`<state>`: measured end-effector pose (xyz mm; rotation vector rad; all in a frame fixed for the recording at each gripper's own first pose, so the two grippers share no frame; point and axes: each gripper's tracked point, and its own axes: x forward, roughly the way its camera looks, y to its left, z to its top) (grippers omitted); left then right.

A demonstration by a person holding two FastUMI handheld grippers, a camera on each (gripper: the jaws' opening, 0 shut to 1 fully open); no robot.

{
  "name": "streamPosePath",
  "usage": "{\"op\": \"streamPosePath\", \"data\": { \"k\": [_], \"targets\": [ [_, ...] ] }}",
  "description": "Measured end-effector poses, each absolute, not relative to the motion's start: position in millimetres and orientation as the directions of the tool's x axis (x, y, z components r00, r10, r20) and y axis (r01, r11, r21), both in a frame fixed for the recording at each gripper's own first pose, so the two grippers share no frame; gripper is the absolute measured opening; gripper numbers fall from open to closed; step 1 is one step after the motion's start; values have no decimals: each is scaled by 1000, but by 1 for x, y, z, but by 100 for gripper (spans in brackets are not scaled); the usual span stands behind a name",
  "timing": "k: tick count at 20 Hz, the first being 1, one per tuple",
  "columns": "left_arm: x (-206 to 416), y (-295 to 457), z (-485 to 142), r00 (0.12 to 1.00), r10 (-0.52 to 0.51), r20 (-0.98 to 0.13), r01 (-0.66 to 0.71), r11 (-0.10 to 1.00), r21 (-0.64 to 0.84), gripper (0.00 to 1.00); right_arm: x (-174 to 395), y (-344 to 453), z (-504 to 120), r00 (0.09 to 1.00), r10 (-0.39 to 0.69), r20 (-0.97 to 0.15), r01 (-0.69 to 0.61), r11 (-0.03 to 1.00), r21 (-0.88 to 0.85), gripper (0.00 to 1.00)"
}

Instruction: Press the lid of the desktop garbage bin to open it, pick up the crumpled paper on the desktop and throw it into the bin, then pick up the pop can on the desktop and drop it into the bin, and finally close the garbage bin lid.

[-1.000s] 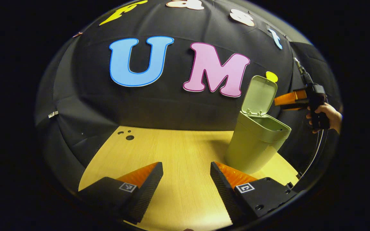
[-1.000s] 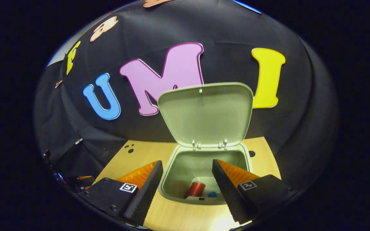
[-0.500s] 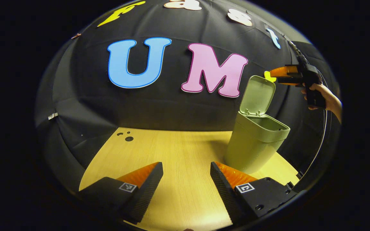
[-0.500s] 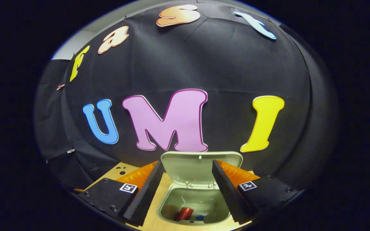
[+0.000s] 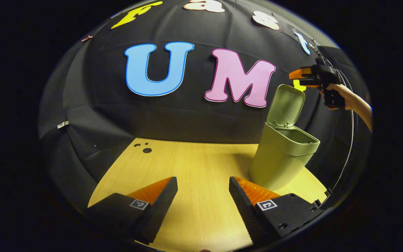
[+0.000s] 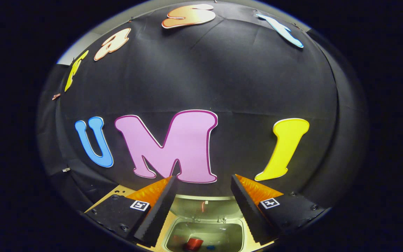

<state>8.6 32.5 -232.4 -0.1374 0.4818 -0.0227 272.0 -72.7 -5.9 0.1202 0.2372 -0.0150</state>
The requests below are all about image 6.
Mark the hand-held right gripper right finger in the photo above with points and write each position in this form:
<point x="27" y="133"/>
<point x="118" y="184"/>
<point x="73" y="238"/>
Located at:
<point x="248" y="213"/>

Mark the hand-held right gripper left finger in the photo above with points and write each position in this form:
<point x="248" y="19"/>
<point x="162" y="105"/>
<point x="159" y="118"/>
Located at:
<point x="159" y="213"/>

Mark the pale green desktop garbage bin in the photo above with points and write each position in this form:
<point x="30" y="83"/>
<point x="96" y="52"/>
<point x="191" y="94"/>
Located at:
<point x="205" y="210"/>

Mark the red pop can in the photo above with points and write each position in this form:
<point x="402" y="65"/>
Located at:
<point x="194" y="243"/>

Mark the black backdrop cloth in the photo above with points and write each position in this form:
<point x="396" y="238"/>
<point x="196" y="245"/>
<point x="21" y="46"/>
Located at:
<point x="243" y="87"/>

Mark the pink cloth clip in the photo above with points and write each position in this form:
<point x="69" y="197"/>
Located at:
<point x="56" y="96"/>

